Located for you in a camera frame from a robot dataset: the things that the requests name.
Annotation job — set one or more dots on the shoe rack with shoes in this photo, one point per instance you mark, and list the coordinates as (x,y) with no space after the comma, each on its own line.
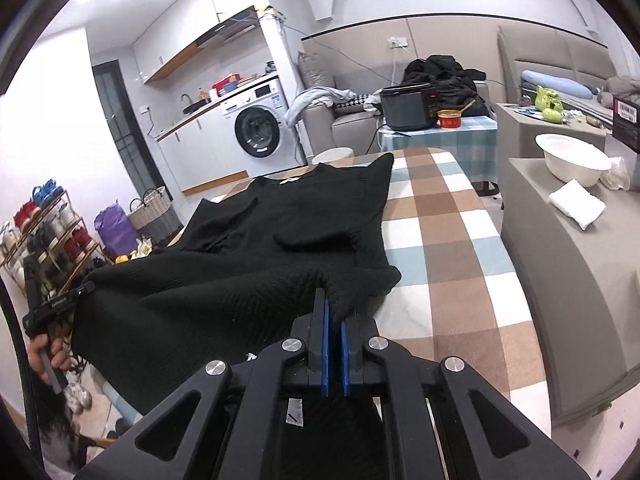
(47,240)

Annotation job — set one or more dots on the grey sofa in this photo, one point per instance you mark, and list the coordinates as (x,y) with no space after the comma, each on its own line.
(350,130)

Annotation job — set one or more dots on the light grey garment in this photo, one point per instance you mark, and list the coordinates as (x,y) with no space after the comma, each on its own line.
(312,100)

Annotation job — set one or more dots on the dark glass door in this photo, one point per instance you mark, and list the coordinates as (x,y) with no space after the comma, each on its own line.
(117,125)

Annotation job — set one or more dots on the grey upholstered bench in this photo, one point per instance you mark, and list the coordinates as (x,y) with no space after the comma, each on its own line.
(575,300)

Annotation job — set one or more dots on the white wall socket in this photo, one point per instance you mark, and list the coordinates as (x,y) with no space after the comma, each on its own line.
(398,42)

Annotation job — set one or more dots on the black range hood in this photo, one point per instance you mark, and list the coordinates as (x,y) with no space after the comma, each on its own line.
(227,30)

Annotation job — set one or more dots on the white wall cabinets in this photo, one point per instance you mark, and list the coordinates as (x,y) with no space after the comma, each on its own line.
(170,35)

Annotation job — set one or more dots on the white round stool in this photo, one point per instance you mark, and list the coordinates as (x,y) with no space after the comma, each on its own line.
(332,155)

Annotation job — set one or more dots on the grey cushion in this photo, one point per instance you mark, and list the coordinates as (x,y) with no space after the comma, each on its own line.
(316,72)

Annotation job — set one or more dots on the black kitchen faucet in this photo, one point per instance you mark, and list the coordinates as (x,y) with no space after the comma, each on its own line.
(186,100)

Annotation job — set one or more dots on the white folded towel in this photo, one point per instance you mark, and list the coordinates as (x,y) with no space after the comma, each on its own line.
(577,205)

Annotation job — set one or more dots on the grey padded headboard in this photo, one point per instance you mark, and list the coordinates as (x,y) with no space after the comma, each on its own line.
(550,50)

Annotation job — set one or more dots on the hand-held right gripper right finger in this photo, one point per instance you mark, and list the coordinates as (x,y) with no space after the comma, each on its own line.
(345,360)

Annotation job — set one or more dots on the checked brown blue blanket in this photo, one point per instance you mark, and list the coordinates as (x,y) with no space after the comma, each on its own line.
(440,240)

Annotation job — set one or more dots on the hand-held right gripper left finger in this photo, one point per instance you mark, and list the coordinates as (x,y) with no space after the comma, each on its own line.
(325,345)

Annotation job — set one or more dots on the white basin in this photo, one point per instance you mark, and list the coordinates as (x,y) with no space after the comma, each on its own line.
(570,160)

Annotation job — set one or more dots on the yellow toys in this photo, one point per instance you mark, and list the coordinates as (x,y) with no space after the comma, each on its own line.
(137,252)

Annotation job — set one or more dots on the white kitchen base cabinet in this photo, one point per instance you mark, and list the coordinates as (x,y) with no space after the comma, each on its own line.
(200,150)

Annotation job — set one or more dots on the black knit sweater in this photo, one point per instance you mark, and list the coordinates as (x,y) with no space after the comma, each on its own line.
(225,260)

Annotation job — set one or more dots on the grey coat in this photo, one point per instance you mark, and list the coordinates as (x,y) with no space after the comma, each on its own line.
(625,85)

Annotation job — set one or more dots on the side table with checked cloth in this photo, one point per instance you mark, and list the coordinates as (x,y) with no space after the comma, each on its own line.
(450,150)

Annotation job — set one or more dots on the person's left hand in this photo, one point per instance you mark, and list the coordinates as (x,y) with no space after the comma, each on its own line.
(56,357)

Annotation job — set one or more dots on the red container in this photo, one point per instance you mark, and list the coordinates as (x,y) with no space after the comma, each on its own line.
(226,83)

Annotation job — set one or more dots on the blue pillow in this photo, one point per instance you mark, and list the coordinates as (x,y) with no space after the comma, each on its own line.
(555,82)

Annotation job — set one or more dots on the red bowl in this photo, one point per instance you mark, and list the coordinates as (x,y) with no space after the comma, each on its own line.
(449,120)

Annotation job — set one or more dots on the white washing machine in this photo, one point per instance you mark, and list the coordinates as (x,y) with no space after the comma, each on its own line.
(255,130)

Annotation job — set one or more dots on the woven grey basket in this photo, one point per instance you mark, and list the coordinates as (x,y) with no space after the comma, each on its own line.
(155,215)

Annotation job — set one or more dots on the black cardboard box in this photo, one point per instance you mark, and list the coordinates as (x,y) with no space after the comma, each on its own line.
(627,120)

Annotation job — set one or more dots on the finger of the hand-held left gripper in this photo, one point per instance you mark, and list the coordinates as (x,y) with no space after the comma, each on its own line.
(85,290)

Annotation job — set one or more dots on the clear plastic bag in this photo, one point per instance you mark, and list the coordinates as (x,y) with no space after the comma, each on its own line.
(616,175)

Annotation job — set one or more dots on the pile of black clothes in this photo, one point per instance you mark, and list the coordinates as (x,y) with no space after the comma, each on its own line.
(450,80)

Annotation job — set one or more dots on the grey bedside cabinet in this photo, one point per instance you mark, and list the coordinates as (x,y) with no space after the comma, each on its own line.
(520,130)

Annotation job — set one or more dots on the purple bag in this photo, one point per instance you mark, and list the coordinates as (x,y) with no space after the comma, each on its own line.
(116,230)

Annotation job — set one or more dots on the green plush toy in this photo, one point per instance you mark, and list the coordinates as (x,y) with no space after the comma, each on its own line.
(549,102)

